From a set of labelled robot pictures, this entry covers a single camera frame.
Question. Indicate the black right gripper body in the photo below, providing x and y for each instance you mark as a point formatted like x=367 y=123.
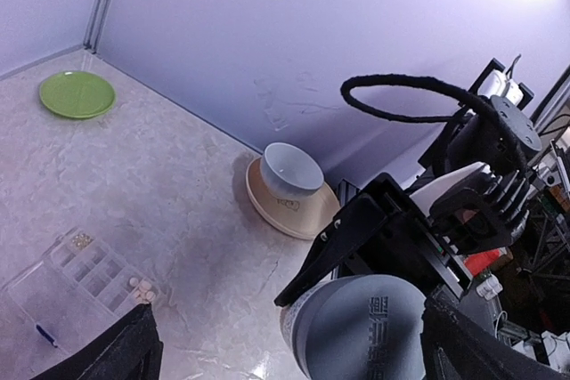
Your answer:
x=404 y=245

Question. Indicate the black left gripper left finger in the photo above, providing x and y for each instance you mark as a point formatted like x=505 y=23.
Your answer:
x=129 y=349

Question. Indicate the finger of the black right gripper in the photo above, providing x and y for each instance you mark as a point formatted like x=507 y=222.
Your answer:
x=353 y=226

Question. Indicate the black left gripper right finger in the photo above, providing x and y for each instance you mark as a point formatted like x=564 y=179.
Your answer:
x=454 y=347

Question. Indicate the clear plastic pill organizer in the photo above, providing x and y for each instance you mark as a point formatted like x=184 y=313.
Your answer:
x=71 y=294

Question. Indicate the grey bottle cap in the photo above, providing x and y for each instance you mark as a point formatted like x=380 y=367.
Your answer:
x=368 y=327

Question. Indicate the orange grey-capped pill bottle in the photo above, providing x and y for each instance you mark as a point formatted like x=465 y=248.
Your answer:
x=296 y=318

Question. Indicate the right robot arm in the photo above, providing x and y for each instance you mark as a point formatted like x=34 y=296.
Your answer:
x=490 y=129

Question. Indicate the white round tablets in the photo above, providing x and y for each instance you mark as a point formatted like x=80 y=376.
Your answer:
x=141 y=290

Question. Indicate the beige plate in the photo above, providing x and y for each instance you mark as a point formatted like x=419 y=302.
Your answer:
x=301 y=219

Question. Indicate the small white background bottles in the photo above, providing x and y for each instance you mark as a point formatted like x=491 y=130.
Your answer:
x=489 y=288

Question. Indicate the red-orange background bottle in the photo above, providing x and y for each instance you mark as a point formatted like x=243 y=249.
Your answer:
x=477 y=263

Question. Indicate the white bowl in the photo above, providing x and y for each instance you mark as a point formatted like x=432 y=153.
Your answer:
x=289 y=172

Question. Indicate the green plate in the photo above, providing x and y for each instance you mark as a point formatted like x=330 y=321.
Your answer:
x=77 y=94

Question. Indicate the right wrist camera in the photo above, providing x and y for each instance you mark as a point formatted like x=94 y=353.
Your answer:
x=476 y=209

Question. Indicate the right aluminium frame post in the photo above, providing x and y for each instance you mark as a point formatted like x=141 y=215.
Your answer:
x=95 y=25

